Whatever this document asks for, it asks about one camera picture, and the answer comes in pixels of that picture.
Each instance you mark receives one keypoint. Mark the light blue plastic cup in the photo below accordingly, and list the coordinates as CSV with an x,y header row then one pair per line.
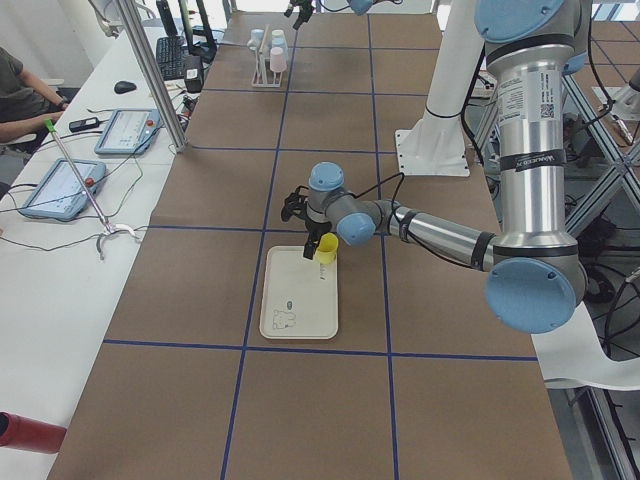
x,y
279,45

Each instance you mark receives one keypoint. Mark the grey plastic cup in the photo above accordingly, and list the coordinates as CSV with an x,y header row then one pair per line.
x,y
277,33

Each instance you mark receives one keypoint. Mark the cream plastic tray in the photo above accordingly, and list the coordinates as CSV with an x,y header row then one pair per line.
x,y
300,297

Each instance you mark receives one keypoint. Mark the black keyboard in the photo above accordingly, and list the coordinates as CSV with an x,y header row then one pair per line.
x,y
169,54

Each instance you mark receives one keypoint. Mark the red bottle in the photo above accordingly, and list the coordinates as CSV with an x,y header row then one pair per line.
x,y
22,433

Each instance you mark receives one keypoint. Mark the aluminium frame post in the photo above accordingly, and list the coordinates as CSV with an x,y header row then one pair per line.
x,y
150,70

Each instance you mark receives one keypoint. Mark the white chair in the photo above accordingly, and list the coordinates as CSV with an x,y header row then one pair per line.
x,y
571,357

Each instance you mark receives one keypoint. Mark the white wire cup rack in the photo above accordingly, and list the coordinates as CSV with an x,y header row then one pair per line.
x,y
263,77

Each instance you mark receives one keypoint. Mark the teach pendant tablet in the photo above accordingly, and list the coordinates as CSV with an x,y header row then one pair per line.
x,y
59,195
128,131

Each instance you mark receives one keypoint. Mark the black computer mouse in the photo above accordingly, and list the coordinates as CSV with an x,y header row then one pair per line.
x,y
122,87

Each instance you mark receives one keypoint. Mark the lower teach pendant tablet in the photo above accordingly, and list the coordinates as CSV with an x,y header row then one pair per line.
x,y
59,195

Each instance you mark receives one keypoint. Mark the yellow plastic cup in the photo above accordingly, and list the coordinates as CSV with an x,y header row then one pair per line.
x,y
326,251

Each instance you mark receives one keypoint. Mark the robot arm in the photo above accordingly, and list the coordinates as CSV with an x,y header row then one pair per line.
x,y
535,279
359,7

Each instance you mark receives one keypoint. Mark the reacher grabber stick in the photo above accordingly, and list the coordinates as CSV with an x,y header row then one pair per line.
x,y
110,229

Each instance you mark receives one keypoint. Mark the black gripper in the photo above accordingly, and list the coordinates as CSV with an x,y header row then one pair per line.
x,y
301,8
315,228

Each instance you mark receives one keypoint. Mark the upper teach pendant tablet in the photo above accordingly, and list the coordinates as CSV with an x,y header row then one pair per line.
x,y
128,131

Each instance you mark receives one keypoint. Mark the black phone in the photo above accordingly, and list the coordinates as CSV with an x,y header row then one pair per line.
x,y
84,124

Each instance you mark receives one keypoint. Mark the pink plastic cup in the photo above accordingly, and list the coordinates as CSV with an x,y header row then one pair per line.
x,y
278,60

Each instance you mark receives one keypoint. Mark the seated person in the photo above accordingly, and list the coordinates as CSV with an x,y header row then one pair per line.
x,y
26,103

